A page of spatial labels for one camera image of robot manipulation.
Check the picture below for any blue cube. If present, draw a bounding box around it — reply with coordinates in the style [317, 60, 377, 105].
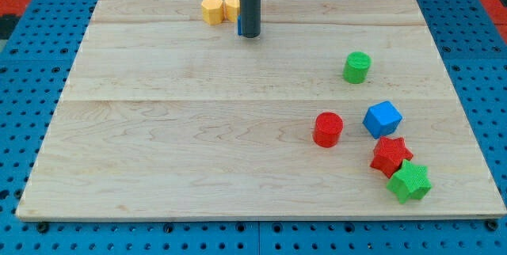
[363, 101, 402, 139]

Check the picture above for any red cylinder block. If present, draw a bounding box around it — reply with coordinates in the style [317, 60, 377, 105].
[313, 112, 344, 148]

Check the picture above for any wooden board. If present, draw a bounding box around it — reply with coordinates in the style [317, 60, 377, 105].
[16, 0, 506, 222]

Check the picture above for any small blue block behind rod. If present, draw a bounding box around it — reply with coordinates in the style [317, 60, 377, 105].
[237, 15, 242, 36]

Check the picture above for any green cylinder block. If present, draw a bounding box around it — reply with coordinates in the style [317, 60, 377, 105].
[343, 51, 372, 84]

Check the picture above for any yellow hexagonal block right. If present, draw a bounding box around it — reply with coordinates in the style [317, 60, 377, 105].
[224, 0, 240, 22]

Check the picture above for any yellow hexagonal block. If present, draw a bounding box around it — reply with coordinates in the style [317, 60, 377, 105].
[224, 0, 240, 22]
[201, 0, 224, 25]

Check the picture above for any yellow hexagonal block left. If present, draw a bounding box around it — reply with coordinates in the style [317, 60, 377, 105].
[201, 0, 224, 25]

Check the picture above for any dark grey cylindrical pointer rod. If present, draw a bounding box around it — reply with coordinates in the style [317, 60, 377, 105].
[239, 0, 261, 38]

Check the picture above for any red star block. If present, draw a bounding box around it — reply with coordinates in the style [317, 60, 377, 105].
[370, 136, 414, 178]

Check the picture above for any green star block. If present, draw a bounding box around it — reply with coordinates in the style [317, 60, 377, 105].
[386, 159, 433, 204]

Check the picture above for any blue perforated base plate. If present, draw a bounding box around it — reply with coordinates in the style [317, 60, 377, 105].
[1, 0, 506, 254]

